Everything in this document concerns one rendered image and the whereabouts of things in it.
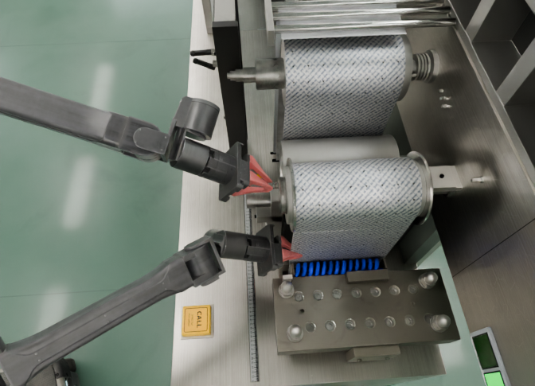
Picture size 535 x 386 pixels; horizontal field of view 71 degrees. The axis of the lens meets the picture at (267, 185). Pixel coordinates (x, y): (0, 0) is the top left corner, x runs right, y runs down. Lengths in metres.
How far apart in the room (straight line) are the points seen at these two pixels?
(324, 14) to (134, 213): 1.71
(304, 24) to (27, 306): 1.93
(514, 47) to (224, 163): 0.55
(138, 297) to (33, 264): 1.65
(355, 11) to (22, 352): 0.81
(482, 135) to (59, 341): 0.77
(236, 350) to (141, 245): 1.25
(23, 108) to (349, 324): 0.76
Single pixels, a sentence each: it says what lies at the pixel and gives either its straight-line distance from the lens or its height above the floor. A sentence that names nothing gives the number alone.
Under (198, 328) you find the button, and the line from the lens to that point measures 1.01.
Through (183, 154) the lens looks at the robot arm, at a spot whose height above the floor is 1.39.
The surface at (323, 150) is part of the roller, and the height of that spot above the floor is 1.23.
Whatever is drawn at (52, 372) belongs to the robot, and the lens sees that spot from 1.87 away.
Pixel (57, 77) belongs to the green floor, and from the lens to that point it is 3.14.
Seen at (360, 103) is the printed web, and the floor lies 1.31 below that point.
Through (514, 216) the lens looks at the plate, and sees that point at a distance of 0.69.
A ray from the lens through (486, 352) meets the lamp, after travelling 0.81.
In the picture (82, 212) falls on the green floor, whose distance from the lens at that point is 2.37.
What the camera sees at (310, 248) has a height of 1.11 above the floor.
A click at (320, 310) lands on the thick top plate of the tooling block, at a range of 0.90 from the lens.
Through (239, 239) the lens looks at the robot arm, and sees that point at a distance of 0.79.
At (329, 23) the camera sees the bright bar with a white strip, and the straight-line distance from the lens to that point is 0.77.
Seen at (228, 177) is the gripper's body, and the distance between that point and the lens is 0.68.
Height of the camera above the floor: 1.91
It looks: 59 degrees down
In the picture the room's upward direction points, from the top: straight up
